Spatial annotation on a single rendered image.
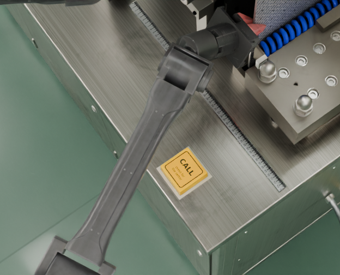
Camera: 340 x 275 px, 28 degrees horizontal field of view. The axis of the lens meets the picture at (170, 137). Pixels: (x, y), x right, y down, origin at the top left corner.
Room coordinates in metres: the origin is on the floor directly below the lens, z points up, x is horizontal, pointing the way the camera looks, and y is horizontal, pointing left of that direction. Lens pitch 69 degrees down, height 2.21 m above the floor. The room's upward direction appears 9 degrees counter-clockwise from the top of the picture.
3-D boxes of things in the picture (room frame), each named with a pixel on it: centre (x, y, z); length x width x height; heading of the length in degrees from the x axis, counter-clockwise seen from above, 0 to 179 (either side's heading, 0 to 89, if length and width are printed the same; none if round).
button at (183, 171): (0.42, -0.02, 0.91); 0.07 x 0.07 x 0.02; 27
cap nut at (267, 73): (0.55, -0.20, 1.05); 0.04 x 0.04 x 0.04
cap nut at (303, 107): (0.47, -0.26, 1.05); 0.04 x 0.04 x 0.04
